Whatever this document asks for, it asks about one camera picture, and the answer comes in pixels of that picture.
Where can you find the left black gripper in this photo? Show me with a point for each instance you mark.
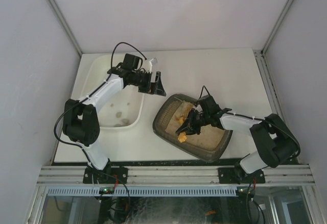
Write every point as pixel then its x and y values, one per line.
pixel 148 82

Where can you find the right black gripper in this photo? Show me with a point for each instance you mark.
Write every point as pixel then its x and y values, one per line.
pixel 198 118

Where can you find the yellow litter scoop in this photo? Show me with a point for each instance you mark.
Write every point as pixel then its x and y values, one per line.
pixel 182 137

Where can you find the dark grey litter box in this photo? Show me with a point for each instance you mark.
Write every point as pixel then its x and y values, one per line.
pixel 208 146

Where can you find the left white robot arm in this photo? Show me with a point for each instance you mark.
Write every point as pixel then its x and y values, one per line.
pixel 80 118

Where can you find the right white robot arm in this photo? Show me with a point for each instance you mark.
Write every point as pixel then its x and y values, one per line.
pixel 273 140

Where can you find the white plastic tub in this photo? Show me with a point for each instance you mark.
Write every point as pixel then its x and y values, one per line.
pixel 128 101

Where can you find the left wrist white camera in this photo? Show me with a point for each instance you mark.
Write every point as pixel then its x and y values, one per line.
pixel 151 65

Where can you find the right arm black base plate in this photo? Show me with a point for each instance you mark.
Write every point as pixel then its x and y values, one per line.
pixel 232 175

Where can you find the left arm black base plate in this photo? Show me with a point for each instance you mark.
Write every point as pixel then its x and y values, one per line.
pixel 109 175

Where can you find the aluminium frame post right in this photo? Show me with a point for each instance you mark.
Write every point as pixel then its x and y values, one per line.
pixel 285 10

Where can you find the aluminium frame post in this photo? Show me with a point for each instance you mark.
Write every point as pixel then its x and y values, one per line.
pixel 62 21
pixel 285 10

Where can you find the aluminium mounting rail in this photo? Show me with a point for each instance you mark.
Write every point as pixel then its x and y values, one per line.
pixel 283 175

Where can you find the aluminium frame post left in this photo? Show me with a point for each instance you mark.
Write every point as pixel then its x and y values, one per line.
pixel 62 21

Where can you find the grey slotted cable duct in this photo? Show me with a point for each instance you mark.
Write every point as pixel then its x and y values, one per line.
pixel 150 191

